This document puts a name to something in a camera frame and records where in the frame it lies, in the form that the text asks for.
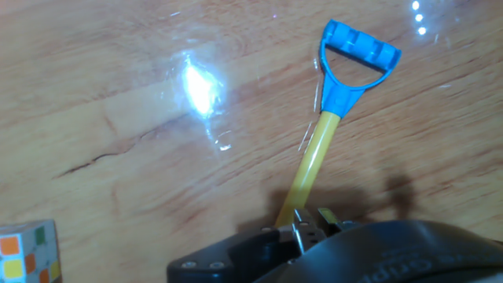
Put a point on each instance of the blue yellow toy shovel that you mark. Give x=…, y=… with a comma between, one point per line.
x=310, y=165

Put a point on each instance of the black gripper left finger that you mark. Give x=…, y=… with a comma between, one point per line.
x=304, y=232

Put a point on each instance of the colourful puzzle cube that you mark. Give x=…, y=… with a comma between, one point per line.
x=23, y=251

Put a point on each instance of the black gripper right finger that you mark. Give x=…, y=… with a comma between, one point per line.
x=334, y=222

